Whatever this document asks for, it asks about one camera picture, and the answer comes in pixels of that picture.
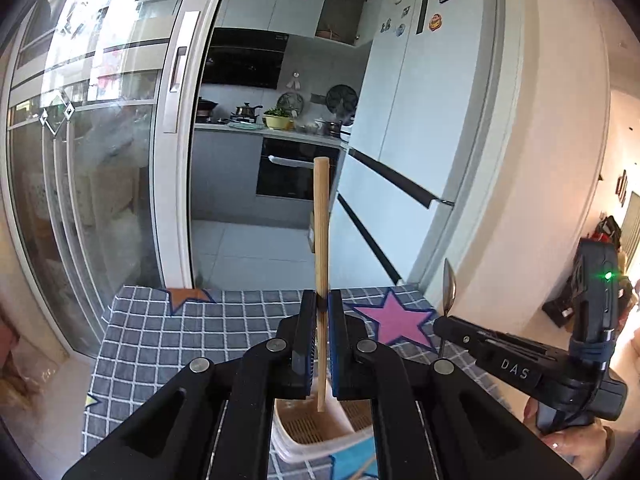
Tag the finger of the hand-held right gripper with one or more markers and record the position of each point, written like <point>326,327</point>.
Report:
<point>500,355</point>

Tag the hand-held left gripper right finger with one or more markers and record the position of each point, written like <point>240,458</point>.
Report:
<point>336,340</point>

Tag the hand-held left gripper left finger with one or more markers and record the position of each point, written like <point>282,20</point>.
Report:
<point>305,340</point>

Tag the beige plastic utensil holder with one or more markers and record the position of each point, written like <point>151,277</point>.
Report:
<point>320,435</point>

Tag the person's right hand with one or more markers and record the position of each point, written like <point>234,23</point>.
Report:
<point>575,450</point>

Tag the grey checked star tablecloth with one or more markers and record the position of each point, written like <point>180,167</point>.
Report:
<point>150,330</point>

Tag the black built-in oven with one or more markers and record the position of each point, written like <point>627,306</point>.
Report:
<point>285,170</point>

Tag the grey kitchen counter cabinet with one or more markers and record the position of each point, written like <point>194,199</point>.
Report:
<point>225,175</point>

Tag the steel saucepan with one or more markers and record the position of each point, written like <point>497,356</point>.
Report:
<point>331,127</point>

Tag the yellow bowl with greens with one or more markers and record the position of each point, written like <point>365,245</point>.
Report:
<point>278,120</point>

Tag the steel pot with lid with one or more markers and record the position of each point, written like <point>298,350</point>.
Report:
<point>246,111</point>

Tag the round mesh strainer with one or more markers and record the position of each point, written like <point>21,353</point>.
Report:
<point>289,102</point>

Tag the round black fan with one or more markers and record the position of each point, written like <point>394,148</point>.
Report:
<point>342,98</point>

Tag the white refrigerator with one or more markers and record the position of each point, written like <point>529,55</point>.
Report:
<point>425,110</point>

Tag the black wok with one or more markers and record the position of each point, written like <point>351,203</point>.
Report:
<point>206,107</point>

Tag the sliding glass door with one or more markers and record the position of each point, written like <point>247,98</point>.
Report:
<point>100,185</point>

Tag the black range hood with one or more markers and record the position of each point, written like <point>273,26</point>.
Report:
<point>245,60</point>

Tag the wicker basket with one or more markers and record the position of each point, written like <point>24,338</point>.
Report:
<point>327,32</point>

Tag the orange fridge magnet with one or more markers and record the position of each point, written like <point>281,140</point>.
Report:
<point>436,22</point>

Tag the wall picture frame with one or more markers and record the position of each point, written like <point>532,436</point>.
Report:
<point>622,187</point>

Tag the white wall hook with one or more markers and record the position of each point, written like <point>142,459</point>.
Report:
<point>294,81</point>

